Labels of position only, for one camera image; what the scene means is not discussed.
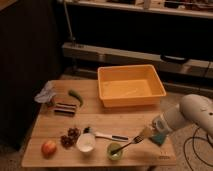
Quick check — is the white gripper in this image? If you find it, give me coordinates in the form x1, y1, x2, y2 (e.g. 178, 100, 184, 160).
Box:
139, 115, 172, 146

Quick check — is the dark metal fork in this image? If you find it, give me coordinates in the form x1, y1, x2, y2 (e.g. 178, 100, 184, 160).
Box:
110, 136, 143, 155

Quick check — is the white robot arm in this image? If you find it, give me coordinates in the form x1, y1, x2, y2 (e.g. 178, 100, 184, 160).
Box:
140, 94, 213, 139

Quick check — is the orange plastic bin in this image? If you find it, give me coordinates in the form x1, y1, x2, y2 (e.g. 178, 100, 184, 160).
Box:
98, 64, 166, 107

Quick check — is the bunch of dark grapes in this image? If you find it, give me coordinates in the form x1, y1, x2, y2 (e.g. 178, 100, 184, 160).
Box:
60, 127, 81, 148

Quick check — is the green pepper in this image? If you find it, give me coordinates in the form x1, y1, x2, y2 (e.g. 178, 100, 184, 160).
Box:
68, 90, 83, 107

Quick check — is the dark rectangular block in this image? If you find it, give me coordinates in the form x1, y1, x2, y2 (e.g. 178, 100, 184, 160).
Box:
54, 103, 77, 116

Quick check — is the metal shelf rack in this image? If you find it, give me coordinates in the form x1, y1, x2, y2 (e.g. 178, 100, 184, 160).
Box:
55, 0, 213, 97

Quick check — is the red apple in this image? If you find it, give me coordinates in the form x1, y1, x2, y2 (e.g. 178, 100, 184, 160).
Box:
41, 140, 57, 157

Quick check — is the crumpled white cloth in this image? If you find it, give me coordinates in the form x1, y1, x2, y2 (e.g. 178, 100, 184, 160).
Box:
34, 81, 56, 103

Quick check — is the white handled brush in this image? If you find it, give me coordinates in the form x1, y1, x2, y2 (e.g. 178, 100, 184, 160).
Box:
83, 127, 129, 142

